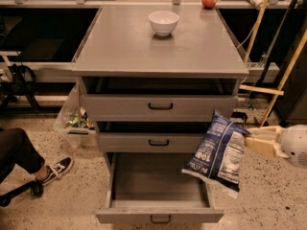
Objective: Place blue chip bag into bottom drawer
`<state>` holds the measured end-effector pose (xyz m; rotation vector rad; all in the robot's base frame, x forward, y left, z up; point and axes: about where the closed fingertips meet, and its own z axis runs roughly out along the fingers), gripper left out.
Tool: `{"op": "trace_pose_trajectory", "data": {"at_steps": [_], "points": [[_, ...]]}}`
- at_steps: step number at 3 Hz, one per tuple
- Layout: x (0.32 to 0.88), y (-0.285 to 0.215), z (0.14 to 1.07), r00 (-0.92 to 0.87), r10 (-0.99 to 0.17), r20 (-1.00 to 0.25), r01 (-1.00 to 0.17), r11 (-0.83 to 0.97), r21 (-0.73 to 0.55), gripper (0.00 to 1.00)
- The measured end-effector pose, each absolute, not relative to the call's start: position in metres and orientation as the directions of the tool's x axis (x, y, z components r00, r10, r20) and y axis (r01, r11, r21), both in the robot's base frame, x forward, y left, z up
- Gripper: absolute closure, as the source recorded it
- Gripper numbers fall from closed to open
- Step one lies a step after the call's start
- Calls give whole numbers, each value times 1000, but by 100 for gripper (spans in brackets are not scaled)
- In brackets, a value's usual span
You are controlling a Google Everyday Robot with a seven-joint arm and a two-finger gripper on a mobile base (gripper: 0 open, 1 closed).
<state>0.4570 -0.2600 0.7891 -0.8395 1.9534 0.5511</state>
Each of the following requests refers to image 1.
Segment grey drawer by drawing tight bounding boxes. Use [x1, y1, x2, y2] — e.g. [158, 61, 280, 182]
[96, 152, 224, 224]
[81, 77, 238, 122]
[97, 121, 211, 153]

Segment white ceramic bowl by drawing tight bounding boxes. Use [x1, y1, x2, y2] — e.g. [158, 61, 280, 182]
[148, 11, 179, 36]

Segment grey top drawer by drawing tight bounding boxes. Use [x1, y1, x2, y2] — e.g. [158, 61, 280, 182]
[81, 77, 238, 122]

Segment wooden easel frame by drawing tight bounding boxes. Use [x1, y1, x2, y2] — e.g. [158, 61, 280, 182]
[239, 0, 307, 129]

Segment clear plastic storage bin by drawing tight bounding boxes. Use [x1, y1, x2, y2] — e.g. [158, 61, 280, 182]
[53, 86, 97, 148]

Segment grey drawer cabinet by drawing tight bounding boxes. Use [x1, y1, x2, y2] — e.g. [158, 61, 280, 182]
[71, 4, 249, 165]

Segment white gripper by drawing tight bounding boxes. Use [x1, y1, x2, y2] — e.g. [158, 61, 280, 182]
[245, 125, 307, 169]

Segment black office chair base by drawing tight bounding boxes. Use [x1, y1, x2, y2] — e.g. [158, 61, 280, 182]
[0, 181, 43, 207]

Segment blue chip bag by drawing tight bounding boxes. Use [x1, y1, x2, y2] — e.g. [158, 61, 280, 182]
[181, 109, 249, 198]

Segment grey middle drawer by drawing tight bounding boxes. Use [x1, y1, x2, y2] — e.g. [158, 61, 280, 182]
[97, 121, 211, 153]

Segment black white sneaker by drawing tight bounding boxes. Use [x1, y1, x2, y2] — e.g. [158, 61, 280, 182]
[35, 157, 74, 186]

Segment grey bottom drawer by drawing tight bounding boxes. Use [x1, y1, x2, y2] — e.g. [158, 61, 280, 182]
[96, 152, 224, 224]

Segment person leg dark trousers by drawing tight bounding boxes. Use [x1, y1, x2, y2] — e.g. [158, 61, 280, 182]
[0, 128, 48, 182]

